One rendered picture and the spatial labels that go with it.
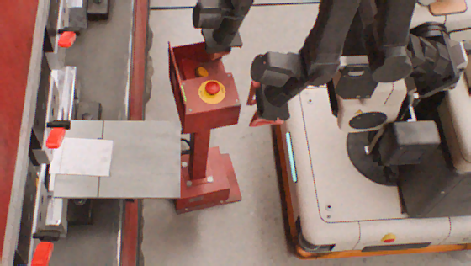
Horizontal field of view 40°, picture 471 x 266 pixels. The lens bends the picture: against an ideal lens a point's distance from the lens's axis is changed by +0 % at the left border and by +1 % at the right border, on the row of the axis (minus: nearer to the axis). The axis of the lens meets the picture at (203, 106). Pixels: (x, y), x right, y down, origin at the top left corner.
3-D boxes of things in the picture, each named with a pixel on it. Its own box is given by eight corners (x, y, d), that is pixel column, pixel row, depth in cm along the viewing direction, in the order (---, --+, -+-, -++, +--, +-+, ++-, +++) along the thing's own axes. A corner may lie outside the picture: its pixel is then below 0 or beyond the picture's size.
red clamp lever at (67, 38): (71, 39, 114) (80, 25, 123) (49, 39, 114) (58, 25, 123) (72, 49, 115) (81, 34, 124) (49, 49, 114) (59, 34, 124)
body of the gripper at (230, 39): (199, 31, 169) (207, 13, 163) (235, 29, 173) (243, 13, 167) (205, 51, 166) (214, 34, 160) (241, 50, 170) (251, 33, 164)
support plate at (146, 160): (180, 199, 135) (180, 197, 134) (54, 198, 134) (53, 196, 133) (180, 123, 144) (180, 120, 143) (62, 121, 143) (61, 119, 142)
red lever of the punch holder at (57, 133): (60, 140, 104) (71, 118, 113) (35, 140, 104) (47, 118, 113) (61, 151, 105) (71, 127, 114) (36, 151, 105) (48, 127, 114)
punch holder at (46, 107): (52, 167, 118) (34, 127, 103) (5, 167, 117) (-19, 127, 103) (60, 97, 125) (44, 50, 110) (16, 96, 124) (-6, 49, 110)
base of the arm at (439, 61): (461, 81, 126) (445, 30, 132) (437, 69, 121) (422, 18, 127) (423, 98, 132) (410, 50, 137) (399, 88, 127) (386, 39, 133)
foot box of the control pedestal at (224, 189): (242, 200, 240) (245, 188, 230) (177, 214, 237) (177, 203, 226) (229, 152, 249) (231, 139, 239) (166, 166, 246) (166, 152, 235)
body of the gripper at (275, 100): (260, 117, 136) (280, 101, 130) (255, 76, 140) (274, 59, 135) (285, 122, 139) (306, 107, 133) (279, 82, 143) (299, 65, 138)
